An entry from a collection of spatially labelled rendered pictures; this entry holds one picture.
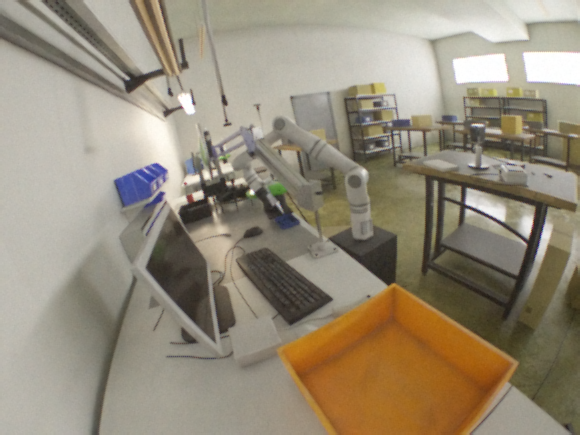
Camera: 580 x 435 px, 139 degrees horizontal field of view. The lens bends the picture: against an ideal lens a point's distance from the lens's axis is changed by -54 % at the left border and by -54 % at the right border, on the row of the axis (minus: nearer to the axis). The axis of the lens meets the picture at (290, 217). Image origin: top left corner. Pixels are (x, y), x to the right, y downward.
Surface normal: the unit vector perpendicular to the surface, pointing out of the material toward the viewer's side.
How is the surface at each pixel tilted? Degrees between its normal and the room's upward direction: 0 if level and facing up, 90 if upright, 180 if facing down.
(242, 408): 0
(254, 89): 90
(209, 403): 0
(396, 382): 0
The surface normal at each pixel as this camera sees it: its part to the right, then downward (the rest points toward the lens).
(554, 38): -0.92, 0.30
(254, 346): -0.20, -0.91
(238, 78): 0.34, 0.29
